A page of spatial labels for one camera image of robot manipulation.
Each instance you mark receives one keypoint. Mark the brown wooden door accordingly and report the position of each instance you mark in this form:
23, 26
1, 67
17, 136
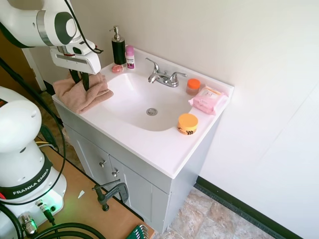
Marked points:
17, 59

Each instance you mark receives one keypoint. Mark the white paper scrap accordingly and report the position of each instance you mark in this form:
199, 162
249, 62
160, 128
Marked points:
81, 194

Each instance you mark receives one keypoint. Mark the white vanity sink top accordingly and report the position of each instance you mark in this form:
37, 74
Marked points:
139, 149

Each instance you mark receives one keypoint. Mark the tan knitted towel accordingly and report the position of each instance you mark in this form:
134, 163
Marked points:
74, 99

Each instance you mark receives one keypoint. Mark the round pink soap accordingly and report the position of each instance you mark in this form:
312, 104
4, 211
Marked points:
117, 68

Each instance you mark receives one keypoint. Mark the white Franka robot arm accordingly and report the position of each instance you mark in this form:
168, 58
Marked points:
22, 22

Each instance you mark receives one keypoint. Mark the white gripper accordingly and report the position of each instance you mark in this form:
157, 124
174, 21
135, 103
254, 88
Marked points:
77, 63

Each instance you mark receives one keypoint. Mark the orange cream tub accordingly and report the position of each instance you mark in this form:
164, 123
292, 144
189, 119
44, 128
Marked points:
187, 123

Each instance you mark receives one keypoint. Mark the chrome sink drain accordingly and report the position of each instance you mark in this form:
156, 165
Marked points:
152, 111

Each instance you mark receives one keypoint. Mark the black soap pump dispenser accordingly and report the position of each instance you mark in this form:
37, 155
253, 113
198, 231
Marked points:
118, 52

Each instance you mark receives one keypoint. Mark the green hex key set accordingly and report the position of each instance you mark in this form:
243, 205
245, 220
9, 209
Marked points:
138, 232

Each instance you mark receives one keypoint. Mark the black baseboard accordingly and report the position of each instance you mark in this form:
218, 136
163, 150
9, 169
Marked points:
239, 203

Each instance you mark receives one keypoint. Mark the pink wet wipes pack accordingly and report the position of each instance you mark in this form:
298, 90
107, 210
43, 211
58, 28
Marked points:
208, 100

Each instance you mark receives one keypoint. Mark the clear jar orange lid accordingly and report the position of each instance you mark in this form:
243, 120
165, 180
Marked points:
193, 87

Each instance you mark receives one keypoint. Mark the grey vanity cabinet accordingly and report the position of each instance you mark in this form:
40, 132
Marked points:
139, 194

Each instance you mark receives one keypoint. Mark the metal cabinet knob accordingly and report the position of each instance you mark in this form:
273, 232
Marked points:
115, 173
102, 163

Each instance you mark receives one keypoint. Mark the pink deodorant stick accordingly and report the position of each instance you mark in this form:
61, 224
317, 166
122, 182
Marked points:
130, 58

